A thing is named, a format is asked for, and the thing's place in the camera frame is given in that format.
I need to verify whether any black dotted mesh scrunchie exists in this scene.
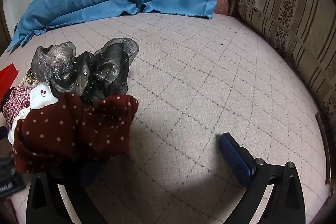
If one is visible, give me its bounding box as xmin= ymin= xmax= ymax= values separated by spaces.
xmin=52 ymin=51 xmax=96 ymax=102

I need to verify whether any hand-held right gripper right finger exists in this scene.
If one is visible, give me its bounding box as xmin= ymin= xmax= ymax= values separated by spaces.
xmin=216 ymin=132 xmax=307 ymax=224

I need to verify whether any striped floral cushion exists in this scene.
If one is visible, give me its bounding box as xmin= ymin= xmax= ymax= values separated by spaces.
xmin=238 ymin=0 xmax=336 ymax=121

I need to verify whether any red plaid scrunchie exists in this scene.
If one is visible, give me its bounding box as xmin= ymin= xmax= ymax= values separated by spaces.
xmin=2 ymin=86 xmax=33 ymax=130

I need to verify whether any red box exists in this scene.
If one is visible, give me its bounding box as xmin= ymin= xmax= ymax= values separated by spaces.
xmin=0 ymin=63 xmax=21 ymax=102

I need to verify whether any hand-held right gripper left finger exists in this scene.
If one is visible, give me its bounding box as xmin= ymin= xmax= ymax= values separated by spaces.
xmin=26 ymin=160 xmax=109 ymax=224

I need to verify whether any dark red polka dot scrunchie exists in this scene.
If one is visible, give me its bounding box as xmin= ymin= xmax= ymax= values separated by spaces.
xmin=13 ymin=94 xmax=139 ymax=174

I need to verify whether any dark grey organza scrunchie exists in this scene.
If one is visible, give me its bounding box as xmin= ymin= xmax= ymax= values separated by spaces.
xmin=88 ymin=37 xmax=140 ymax=103

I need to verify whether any white pearl bracelet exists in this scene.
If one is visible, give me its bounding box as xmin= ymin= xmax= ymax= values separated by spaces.
xmin=22 ymin=76 xmax=40 ymax=88

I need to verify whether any orange pillow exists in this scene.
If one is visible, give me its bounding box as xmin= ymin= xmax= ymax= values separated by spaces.
xmin=214 ymin=0 xmax=233 ymax=16

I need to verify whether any grey glitter organza scrunchie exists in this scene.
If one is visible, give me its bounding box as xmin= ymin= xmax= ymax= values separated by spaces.
xmin=31 ymin=41 xmax=77 ymax=94

